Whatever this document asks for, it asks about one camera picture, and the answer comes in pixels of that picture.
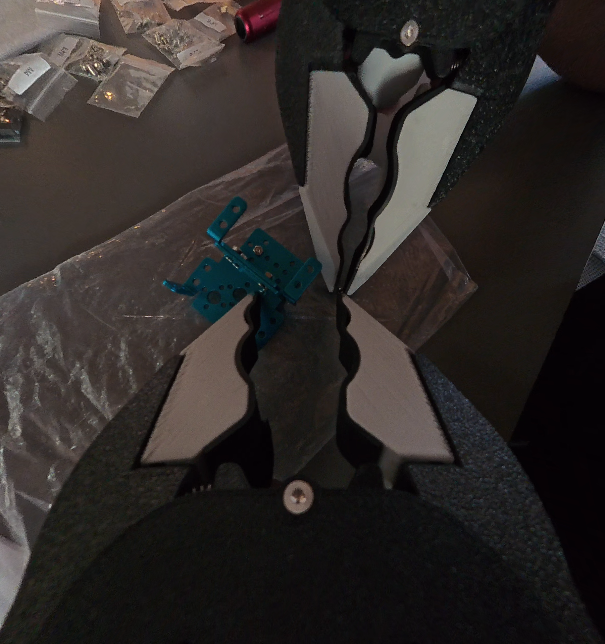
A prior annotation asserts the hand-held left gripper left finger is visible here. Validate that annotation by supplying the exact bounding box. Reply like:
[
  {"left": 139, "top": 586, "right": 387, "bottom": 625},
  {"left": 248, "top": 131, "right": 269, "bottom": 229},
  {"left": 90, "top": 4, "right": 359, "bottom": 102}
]
[{"left": 139, "top": 296, "right": 260, "bottom": 466}]

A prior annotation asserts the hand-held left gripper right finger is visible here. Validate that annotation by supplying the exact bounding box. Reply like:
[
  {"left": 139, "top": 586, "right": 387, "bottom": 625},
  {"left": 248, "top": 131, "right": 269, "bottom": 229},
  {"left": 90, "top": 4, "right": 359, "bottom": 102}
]
[{"left": 335, "top": 293, "right": 456, "bottom": 464}]

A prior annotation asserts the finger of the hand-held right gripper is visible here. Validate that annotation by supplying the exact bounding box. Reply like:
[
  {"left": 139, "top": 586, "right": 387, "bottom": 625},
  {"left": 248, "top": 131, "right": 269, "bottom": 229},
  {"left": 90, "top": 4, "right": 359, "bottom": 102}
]
[
  {"left": 342, "top": 87, "right": 479, "bottom": 297},
  {"left": 299, "top": 69, "right": 376, "bottom": 293}
]

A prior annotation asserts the blue metal bracket assembly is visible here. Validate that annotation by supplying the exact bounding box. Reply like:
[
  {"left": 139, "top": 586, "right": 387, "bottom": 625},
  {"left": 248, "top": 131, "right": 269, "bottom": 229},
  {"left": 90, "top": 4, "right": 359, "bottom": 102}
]
[{"left": 162, "top": 197, "right": 323, "bottom": 349}]

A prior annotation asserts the person's right forearm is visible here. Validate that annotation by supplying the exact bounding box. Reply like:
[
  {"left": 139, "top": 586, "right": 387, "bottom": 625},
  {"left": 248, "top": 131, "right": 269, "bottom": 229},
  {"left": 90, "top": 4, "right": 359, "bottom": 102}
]
[{"left": 539, "top": 0, "right": 605, "bottom": 99}]

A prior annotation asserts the clear plastic bag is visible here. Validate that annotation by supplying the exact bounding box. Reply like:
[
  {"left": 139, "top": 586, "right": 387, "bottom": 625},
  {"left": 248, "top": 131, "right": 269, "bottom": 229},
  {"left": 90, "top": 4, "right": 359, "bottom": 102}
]
[{"left": 0, "top": 143, "right": 479, "bottom": 544}]

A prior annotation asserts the pile of small screw bags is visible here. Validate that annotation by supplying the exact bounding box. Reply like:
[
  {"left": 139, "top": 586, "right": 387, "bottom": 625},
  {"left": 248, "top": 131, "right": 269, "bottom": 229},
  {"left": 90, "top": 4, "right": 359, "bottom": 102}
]
[{"left": 0, "top": 0, "right": 243, "bottom": 147}]

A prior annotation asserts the open instruction manual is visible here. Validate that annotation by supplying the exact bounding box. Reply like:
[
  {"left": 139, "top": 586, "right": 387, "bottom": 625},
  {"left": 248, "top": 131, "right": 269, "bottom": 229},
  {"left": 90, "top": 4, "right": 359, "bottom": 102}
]
[{"left": 0, "top": 518, "right": 41, "bottom": 644}]

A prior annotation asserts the white foam sheet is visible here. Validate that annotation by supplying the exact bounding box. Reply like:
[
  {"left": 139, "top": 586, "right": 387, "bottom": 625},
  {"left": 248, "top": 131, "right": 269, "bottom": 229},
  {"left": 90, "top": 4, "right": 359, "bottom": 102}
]
[{"left": 0, "top": 0, "right": 41, "bottom": 71}]

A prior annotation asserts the red metal tool handle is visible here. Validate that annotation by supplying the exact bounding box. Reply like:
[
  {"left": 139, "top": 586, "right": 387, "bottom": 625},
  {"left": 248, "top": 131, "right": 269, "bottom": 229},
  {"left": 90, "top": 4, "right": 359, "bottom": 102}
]
[{"left": 233, "top": 0, "right": 283, "bottom": 43}]

